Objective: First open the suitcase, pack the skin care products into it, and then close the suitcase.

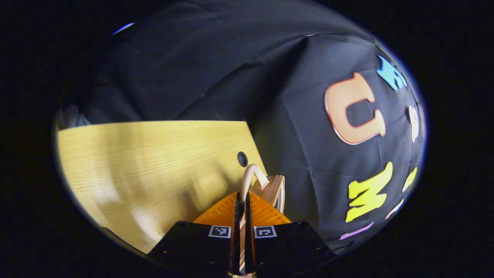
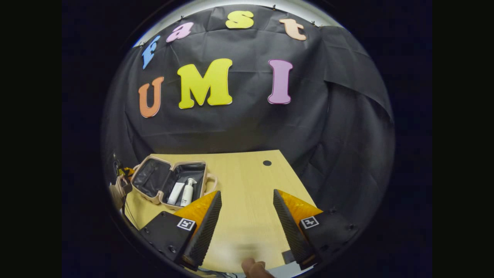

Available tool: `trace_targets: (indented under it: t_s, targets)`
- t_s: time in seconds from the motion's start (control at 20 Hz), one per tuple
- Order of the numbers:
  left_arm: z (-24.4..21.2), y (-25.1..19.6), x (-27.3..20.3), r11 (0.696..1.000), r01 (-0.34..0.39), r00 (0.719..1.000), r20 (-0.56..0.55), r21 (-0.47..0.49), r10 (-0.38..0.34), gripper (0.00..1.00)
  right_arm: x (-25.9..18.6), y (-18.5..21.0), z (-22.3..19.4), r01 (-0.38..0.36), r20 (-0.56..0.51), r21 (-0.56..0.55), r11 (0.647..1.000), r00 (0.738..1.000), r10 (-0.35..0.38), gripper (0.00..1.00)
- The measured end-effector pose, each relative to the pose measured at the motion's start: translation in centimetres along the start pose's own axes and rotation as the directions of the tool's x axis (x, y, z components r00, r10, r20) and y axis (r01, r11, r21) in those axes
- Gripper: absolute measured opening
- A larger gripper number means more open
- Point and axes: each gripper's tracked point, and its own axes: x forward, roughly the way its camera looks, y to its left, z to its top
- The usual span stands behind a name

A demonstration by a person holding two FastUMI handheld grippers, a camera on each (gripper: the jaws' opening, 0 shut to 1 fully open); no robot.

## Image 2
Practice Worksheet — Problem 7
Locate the white pump bottle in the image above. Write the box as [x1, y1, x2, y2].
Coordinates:
[180, 178, 197, 207]

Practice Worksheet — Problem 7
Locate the pink suitcase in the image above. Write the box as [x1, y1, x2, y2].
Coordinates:
[130, 156, 218, 211]

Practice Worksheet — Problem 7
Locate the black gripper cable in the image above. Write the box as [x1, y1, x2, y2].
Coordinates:
[122, 195, 140, 231]

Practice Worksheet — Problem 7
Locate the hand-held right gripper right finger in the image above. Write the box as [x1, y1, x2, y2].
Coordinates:
[273, 188, 361, 271]

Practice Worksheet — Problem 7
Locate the white skincare tube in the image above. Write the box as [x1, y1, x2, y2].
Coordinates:
[167, 182, 186, 206]

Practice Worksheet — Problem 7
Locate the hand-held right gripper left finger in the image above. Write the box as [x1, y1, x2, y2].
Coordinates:
[138, 190, 222, 271]

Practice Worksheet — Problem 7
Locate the black backdrop cloth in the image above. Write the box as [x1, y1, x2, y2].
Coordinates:
[101, 4, 395, 247]

